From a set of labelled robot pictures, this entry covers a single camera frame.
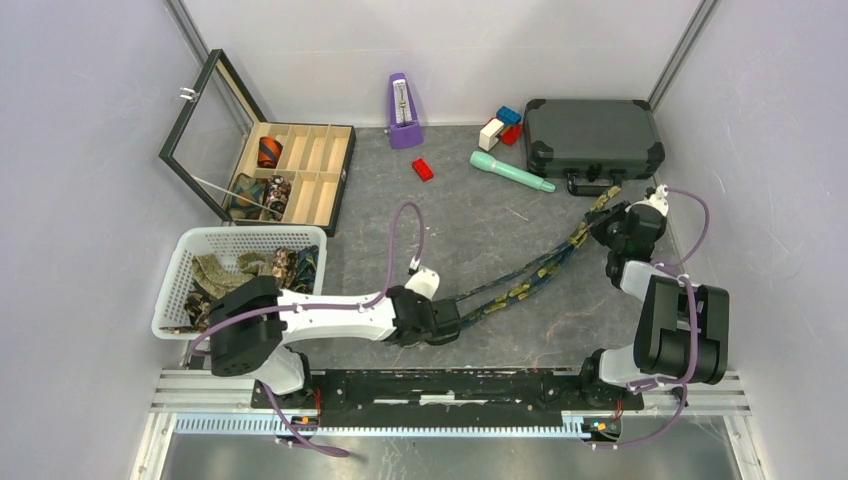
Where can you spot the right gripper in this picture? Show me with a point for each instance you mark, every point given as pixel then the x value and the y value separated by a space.
pixel 597 223

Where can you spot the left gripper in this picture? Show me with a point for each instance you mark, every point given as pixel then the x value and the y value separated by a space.
pixel 419 298

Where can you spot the navy yellow floral tie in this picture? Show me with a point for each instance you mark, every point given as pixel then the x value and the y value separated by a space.
pixel 539 271

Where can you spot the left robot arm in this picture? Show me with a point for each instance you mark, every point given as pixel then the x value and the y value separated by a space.
pixel 251 329

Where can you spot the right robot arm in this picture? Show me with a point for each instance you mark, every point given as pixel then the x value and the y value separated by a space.
pixel 683 328

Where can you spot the dark grey carrying case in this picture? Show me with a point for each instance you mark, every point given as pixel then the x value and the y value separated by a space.
pixel 591 143

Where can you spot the blue striped tie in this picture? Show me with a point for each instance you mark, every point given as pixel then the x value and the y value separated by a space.
pixel 306 270

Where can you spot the red toy brick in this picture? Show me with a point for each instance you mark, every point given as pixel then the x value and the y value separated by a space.
pixel 422 170

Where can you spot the red toy block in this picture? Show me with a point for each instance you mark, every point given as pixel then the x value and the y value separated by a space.
pixel 510 134

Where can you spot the blue toy brick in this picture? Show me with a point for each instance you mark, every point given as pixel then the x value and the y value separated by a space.
pixel 508 116

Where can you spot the mint green flashlight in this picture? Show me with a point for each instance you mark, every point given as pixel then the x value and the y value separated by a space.
pixel 487 163

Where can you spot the white toy block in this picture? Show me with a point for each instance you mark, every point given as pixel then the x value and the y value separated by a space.
pixel 489 135

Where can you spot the purple metronome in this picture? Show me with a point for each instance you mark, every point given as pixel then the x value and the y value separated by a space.
pixel 404 129

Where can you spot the dark floral rolled tie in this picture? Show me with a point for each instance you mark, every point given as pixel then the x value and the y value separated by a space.
pixel 277 195

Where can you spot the white plastic basket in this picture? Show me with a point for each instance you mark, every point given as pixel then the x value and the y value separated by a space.
pixel 170 319

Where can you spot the teal patterned rolled tie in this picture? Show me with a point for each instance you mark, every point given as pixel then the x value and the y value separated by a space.
pixel 248 195

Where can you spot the olive green tie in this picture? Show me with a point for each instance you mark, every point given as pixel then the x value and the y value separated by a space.
pixel 212 277

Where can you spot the brown floral tie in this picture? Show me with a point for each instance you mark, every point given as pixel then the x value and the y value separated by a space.
pixel 198 301

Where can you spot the wooden tie organizer box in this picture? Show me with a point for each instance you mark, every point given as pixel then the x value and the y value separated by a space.
pixel 216 136

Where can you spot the orange navy rolled tie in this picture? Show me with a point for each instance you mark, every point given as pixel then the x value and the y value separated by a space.
pixel 269 152

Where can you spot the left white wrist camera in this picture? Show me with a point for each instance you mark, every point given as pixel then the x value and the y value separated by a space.
pixel 424 282

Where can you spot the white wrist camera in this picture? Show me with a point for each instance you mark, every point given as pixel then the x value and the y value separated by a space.
pixel 658 199
pixel 424 282

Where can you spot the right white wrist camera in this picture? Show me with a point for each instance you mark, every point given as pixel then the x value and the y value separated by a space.
pixel 658 199

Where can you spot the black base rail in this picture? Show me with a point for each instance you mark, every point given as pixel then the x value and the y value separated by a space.
pixel 430 398

